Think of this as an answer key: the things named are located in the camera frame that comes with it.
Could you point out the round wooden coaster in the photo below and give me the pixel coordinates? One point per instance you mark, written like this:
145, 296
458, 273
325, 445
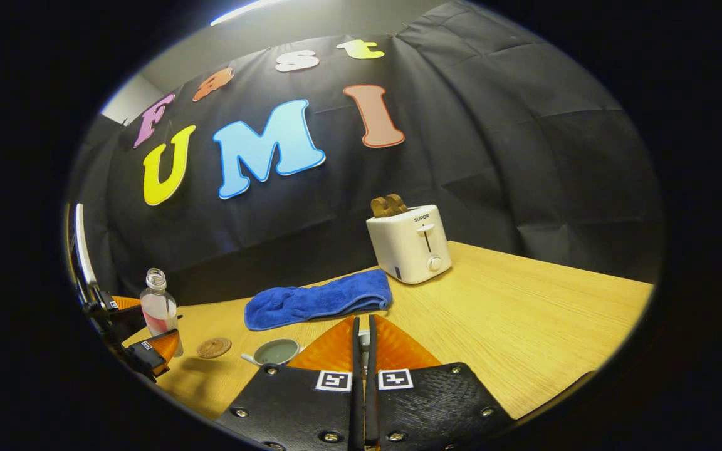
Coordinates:
214, 347

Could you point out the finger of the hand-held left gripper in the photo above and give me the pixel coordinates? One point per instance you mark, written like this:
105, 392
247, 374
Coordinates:
129, 316
163, 347

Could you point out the blue towel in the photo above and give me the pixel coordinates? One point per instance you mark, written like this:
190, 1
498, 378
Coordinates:
317, 300

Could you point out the clear plastic water bottle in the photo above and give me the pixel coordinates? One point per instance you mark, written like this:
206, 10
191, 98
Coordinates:
157, 307

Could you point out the brown toast slice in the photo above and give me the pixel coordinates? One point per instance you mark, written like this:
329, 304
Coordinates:
378, 207
397, 203

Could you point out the black backdrop cloth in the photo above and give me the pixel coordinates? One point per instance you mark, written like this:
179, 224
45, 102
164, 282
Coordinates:
461, 156

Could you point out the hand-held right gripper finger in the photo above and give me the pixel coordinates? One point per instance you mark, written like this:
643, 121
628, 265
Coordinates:
357, 363
371, 401

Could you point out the white toaster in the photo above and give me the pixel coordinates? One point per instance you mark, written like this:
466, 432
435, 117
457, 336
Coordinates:
408, 247

